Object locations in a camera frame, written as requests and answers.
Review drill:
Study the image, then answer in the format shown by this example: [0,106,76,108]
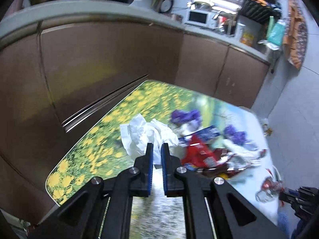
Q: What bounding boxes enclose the white tissue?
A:
[119,114,178,165]

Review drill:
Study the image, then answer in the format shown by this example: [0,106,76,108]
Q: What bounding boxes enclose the brown kitchen cabinets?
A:
[1,22,269,223]

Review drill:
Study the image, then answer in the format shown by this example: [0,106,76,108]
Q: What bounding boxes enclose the red snack wrapper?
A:
[181,135,231,177]

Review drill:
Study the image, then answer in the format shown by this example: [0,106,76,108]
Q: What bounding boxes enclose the crushed plastic bottle red label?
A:
[255,169,284,203]

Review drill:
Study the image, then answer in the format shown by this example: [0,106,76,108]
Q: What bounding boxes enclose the landscape print folding table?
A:
[45,79,280,239]

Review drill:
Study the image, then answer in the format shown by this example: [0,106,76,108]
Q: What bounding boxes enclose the blue white milk carton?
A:
[178,125,221,146]

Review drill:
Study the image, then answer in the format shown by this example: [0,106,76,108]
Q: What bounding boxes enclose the purple wrapper right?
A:
[223,125,258,151]

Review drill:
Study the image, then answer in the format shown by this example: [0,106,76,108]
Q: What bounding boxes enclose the purple wrapper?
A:
[223,125,258,151]
[170,110,202,130]

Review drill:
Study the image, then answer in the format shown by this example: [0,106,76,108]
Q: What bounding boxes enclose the purple wrapper left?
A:
[170,110,202,130]

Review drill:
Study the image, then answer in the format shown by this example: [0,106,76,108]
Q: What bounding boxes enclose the yellow seasoning package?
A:
[240,31,254,47]

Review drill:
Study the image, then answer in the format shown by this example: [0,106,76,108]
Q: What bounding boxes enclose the chrome faucet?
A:
[213,11,237,36]

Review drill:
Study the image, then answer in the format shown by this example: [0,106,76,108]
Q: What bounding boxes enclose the white microwave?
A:
[185,9,217,29]

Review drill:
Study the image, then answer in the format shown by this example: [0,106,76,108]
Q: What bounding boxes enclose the green plastic bag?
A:
[266,16,286,46]

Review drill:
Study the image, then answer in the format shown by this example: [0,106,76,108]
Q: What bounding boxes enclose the orange floral apron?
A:
[283,0,308,70]

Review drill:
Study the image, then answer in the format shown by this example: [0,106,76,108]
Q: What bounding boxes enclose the black wall rack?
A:
[238,0,282,25]

